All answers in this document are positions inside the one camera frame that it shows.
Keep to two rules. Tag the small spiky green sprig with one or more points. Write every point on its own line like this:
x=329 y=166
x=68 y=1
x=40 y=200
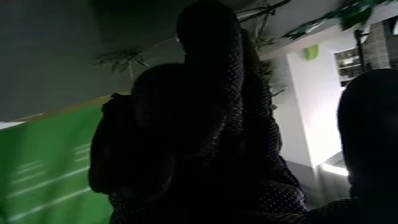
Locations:
x=121 y=60

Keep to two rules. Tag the green leafy plant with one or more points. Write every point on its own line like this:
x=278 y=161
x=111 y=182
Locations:
x=349 y=13

